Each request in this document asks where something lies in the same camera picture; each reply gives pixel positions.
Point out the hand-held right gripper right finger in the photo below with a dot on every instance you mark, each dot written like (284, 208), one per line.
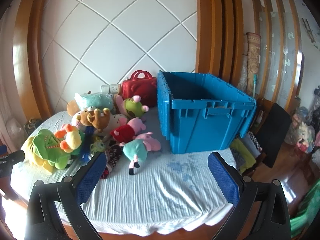
(222, 177)

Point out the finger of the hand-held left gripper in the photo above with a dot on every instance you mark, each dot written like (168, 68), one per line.
(15, 157)

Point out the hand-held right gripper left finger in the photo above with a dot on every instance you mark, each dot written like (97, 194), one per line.
(91, 172)

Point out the green and yellow plush toy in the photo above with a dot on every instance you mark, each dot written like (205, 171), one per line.
(47, 152)

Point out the pink pig plush teal shirt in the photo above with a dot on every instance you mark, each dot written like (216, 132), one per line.
(136, 151)

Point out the blue plastic storage crate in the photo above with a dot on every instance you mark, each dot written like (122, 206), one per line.
(200, 130)

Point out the pig plush with green frog hat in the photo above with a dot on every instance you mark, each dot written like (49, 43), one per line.
(131, 106)

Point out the green one-eyed monster plush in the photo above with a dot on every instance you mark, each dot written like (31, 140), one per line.
(97, 147)

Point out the black printed plush toy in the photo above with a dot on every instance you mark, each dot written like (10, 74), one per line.
(113, 158)

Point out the pile of folded clothes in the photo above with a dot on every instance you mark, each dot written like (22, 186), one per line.
(241, 152)

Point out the orange and yellow plush toy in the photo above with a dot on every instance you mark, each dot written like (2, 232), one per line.
(72, 138)

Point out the pink pig plush red dress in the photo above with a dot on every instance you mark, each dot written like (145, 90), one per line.
(125, 132)

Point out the brown bear plush toy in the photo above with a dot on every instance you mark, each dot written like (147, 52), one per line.
(85, 117)

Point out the brown bear plush striped shirt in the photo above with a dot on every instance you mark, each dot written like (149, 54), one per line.
(72, 107)

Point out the teal plush in plastic bag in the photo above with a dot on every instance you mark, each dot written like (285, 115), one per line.
(95, 101)

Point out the wooden chair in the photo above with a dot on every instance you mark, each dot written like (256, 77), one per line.
(263, 105)

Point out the green cloth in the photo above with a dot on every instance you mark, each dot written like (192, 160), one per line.
(308, 210)

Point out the red toy suitcase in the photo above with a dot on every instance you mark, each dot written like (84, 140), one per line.
(140, 92)

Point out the pile of plush toys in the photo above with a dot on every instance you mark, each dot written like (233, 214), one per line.
(303, 130)

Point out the rolled patterned carpet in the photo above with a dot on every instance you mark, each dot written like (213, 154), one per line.
(253, 60)

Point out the wooden frosted glass screen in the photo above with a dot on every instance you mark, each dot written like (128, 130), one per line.
(277, 42)

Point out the white wall socket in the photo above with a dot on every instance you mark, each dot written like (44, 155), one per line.
(110, 88)

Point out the wooden headboard frame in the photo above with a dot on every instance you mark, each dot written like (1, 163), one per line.
(215, 30)

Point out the dark wall sticker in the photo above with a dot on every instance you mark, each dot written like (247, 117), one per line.
(308, 28)

